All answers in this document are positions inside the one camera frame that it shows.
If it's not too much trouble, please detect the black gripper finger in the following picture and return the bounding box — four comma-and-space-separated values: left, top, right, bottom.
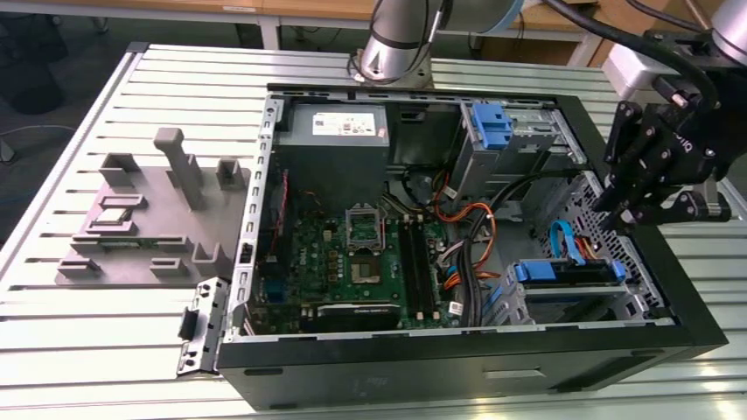
592, 100, 660, 214
605, 152, 730, 231

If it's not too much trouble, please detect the orange power wire black plug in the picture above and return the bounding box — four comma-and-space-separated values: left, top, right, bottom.
573, 235, 602, 263

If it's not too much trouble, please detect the hard disk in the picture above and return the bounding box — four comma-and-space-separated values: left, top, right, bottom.
512, 257, 629, 290

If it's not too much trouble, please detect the metal disk bay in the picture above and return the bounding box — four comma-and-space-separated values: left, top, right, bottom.
504, 257, 666, 327

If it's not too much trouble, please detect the metal optical drive cage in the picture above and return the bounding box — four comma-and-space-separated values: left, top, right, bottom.
452, 102, 584, 202

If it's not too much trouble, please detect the blue drive latch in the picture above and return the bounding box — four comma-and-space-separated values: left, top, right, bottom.
472, 103, 513, 150

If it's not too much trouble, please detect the wooden desk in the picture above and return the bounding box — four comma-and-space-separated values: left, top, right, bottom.
125, 0, 617, 67

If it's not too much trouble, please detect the black RAM slot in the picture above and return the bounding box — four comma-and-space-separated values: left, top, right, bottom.
410, 216, 437, 320
402, 216, 429, 320
396, 216, 422, 320

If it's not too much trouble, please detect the grey power supply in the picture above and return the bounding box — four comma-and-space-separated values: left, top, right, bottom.
273, 102, 390, 211

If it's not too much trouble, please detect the metal socket cover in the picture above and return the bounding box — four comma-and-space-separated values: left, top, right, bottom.
345, 204, 388, 257

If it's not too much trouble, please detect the CPU socket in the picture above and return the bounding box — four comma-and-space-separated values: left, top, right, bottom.
349, 256, 386, 286

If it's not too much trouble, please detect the green motherboard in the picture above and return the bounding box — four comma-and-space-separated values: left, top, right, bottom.
246, 205, 465, 333

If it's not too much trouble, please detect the black PC case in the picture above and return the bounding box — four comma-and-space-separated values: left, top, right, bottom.
173, 81, 730, 412

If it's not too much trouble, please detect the black graphics card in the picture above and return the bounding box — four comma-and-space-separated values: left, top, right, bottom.
300, 301, 404, 333

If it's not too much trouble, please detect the grey parts rack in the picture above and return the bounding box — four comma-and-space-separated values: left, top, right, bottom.
51, 126, 253, 291

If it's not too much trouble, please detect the green RAM stick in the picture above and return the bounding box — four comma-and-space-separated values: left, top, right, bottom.
97, 239, 158, 251

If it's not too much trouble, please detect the black office chair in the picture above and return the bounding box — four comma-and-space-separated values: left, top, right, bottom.
0, 12, 69, 116

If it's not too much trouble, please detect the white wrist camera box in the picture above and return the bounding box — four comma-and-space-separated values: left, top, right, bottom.
600, 43, 681, 104

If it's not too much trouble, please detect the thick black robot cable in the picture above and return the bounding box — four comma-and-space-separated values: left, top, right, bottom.
541, 0, 722, 110

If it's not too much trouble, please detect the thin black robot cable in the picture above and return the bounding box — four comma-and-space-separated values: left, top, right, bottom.
626, 0, 716, 34

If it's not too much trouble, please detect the orange red wire bundle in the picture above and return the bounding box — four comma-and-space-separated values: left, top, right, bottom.
433, 203, 498, 290

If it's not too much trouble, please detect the yellow black wire bundle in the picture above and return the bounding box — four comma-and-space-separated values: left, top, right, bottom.
381, 192, 436, 218

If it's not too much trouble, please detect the black cable bundle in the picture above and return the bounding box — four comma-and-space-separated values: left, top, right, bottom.
453, 170, 584, 327

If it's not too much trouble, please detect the thin red wire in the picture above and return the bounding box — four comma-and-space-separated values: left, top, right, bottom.
272, 168, 292, 263

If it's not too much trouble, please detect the white floor cable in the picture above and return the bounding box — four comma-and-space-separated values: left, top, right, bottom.
0, 123, 78, 139

